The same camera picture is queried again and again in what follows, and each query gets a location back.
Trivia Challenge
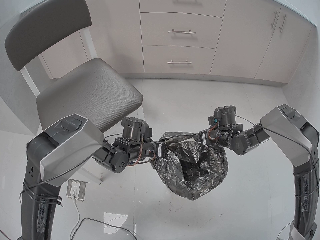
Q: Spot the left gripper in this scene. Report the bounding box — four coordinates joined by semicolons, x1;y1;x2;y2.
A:
127;141;165;161

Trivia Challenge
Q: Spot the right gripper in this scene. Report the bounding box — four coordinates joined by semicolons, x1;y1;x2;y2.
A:
199;128;229;147

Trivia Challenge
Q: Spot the black plastic bag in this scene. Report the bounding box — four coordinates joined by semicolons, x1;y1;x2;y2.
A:
151;131;229;201

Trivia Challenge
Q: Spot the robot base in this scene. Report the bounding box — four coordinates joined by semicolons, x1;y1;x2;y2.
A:
282;221;320;240

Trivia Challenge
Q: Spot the grey chair with white legs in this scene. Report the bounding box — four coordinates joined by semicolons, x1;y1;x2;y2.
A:
5;0;147;186

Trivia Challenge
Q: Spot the beige cabinet with drawers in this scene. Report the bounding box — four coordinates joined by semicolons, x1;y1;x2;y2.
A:
20;0;317;87

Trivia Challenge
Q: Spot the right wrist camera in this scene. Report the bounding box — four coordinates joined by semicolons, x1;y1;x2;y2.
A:
208;114;220;132

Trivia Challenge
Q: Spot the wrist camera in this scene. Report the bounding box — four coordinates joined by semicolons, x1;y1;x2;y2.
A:
208;114;220;132
142;123;153;141

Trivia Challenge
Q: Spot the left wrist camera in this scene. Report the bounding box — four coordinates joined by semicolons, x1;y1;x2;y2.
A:
142;123;153;141

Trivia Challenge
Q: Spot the black cable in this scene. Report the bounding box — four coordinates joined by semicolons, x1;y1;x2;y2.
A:
74;218;138;240
235;115;317;166
19;133;124;205

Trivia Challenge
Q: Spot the white cable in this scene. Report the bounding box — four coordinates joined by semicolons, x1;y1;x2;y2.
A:
69;188;81;240

